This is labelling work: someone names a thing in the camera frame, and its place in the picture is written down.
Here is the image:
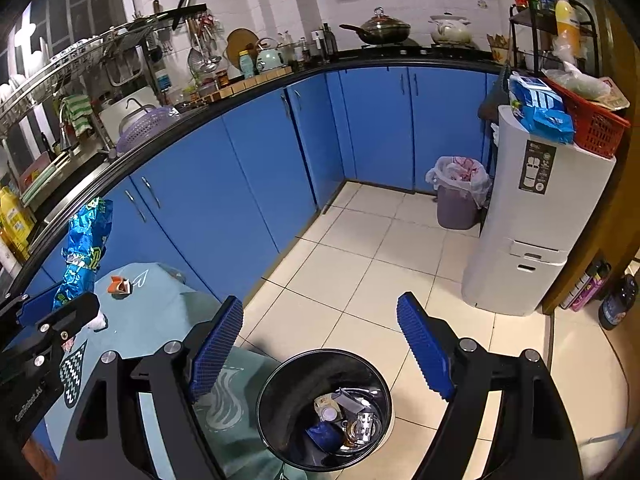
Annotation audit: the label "white tissue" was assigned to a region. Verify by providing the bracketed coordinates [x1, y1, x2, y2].
[86, 311, 108, 333]

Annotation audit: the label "orange white carton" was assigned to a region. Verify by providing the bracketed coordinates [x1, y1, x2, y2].
[106, 275, 131, 298]

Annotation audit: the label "blue snack bag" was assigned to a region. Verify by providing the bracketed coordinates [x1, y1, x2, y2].
[52, 197, 114, 311]

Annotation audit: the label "black round trash can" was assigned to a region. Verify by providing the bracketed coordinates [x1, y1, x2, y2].
[256, 349, 395, 474]

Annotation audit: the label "teal printed tablecloth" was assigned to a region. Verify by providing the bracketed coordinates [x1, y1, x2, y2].
[47, 268, 304, 479]

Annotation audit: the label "yellow detergent bottle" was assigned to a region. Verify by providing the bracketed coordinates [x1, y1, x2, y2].
[0, 186, 34, 260]

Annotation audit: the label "grey bin with white bag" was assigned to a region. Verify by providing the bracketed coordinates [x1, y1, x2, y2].
[425, 156, 492, 231]

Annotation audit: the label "dark bottle on floor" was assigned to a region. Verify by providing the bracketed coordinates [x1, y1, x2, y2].
[599, 274, 639, 330]

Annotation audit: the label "white tall appliance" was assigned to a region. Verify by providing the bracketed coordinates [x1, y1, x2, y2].
[461, 105, 616, 316]

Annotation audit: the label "purple plastic colander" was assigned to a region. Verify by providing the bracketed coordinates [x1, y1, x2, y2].
[116, 98, 180, 155]

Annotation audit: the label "blue snack bags on appliance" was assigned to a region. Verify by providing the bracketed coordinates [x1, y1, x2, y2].
[508, 72, 575, 144]

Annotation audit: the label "green striped hanging towel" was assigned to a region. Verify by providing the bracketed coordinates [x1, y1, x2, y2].
[61, 94, 93, 136]

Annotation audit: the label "red plastic basket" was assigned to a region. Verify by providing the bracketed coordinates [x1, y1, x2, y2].
[542, 77, 630, 159]

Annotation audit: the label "mint green kettle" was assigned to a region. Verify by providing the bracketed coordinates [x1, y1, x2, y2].
[255, 37, 285, 74]

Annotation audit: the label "round wooden cutting board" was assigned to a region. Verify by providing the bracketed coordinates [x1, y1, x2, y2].
[226, 27, 259, 68]

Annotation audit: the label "white ceramic pot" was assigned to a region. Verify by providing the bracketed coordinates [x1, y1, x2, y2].
[430, 13, 473, 46]

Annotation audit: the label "black wok with glass lid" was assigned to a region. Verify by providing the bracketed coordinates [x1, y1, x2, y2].
[340, 6, 411, 46]

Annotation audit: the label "black metal shelf rack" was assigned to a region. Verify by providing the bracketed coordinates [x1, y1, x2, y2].
[509, 0, 601, 76]

